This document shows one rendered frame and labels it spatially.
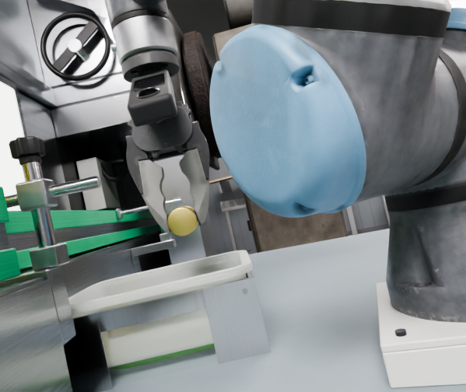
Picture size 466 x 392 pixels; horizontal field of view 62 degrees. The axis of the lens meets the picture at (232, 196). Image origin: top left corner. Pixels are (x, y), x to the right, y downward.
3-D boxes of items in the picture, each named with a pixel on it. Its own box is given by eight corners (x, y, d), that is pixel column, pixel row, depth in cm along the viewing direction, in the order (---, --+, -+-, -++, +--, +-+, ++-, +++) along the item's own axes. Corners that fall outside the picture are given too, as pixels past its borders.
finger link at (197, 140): (219, 176, 48) (194, 110, 48) (219, 175, 47) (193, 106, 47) (184, 190, 48) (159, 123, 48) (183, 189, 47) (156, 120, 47)
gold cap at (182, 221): (201, 230, 50) (200, 232, 46) (174, 236, 50) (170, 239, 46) (195, 203, 50) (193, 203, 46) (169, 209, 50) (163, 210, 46)
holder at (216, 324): (72, 352, 56) (61, 299, 57) (258, 309, 57) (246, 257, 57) (5, 414, 39) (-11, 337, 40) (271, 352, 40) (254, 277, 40)
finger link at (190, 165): (223, 215, 53) (198, 152, 53) (223, 217, 47) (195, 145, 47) (201, 223, 53) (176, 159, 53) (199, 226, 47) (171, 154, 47)
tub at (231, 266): (108, 341, 57) (96, 281, 57) (258, 306, 57) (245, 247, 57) (55, 398, 39) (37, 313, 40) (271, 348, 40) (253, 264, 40)
